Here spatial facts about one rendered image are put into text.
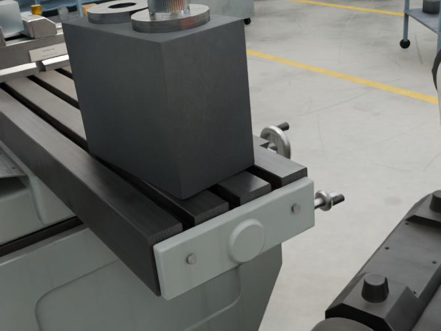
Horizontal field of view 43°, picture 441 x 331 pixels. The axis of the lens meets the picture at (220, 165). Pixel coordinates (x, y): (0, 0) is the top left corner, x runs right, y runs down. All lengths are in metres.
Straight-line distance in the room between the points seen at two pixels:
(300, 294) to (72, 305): 1.07
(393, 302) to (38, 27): 0.90
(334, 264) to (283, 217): 1.51
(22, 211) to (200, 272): 0.47
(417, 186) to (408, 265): 1.54
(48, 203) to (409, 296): 0.67
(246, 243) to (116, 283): 0.57
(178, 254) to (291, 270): 1.57
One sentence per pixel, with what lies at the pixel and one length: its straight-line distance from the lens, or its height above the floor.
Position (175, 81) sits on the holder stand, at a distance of 0.60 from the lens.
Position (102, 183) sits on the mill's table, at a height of 0.99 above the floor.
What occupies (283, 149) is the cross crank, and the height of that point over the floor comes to 0.70.
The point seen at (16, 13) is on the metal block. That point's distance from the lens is 1.31.
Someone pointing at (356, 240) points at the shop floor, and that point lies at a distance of 2.32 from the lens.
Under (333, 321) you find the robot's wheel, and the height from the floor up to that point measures 0.59.
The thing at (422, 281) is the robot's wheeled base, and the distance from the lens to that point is 1.17.
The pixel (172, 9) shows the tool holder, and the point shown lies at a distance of 0.64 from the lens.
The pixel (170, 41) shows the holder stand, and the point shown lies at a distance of 0.59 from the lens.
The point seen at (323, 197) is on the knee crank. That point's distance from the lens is 1.45.
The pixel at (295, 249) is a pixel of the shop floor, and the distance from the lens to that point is 2.27.
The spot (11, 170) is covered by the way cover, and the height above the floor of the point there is 0.92.
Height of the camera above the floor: 1.31
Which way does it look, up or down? 26 degrees down
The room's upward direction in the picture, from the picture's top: 6 degrees counter-clockwise
